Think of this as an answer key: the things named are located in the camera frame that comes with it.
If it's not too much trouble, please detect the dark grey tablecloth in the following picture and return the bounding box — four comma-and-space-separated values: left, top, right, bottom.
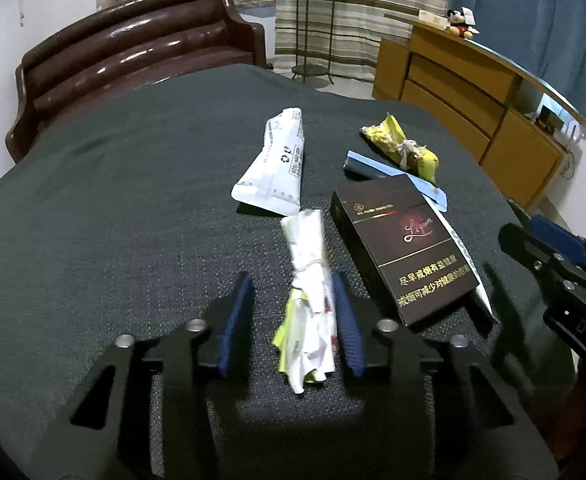
0, 62, 578, 480

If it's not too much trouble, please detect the brown leather sofa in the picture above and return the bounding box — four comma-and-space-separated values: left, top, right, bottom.
6, 0, 274, 163

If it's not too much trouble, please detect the white printed tube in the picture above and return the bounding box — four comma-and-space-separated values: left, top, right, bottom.
230, 106, 306, 218

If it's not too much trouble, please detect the wooden cabinet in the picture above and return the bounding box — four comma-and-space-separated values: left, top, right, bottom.
372, 10, 586, 211

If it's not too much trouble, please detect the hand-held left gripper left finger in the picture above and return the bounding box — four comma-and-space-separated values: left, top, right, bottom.
30, 271, 255, 480

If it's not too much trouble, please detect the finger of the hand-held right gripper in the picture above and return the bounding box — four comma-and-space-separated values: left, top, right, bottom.
499, 222, 586, 302
515, 207, 586, 281

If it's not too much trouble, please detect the white green wrapper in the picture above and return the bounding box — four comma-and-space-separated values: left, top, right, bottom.
272, 209, 338, 395

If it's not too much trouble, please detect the dark cigarette box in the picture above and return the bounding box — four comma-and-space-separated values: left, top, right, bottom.
329, 176, 480, 330

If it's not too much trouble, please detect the metal plant stand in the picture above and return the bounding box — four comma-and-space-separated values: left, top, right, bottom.
291, 0, 335, 83

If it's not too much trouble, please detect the yellow wrapper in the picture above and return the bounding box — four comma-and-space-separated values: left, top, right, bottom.
359, 114, 441, 185

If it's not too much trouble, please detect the small brown box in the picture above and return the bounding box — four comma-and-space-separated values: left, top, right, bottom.
538, 105, 566, 131

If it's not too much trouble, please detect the striped curtain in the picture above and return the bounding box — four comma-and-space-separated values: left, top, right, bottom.
274, 0, 456, 81

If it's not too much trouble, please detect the blue and white packet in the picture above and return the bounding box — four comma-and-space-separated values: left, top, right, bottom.
343, 150, 450, 210

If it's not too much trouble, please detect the blue curtain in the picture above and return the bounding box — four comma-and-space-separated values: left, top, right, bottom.
448, 0, 586, 86

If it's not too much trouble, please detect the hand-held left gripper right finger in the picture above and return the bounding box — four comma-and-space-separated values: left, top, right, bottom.
330, 270, 561, 480

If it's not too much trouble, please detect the mouse plush toy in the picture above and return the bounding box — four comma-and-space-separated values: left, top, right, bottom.
445, 7, 480, 40

